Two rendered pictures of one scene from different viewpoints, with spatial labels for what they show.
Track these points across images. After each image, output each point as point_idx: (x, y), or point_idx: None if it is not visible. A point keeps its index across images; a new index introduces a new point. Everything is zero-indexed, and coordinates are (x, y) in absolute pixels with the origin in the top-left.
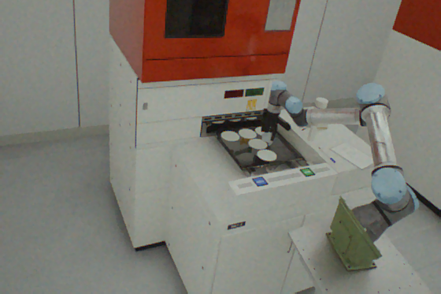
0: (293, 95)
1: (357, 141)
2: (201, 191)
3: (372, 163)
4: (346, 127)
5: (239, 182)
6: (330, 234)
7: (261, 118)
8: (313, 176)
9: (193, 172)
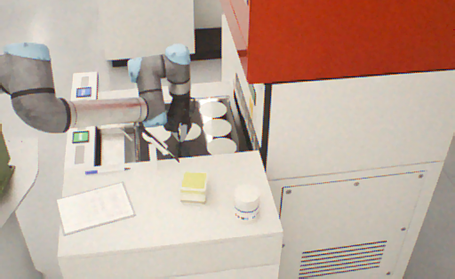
0: (144, 59)
1: (132, 237)
2: (130, 90)
3: (62, 221)
4: (187, 242)
5: (91, 78)
6: (9, 166)
7: (251, 144)
8: (69, 139)
9: (167, 89)
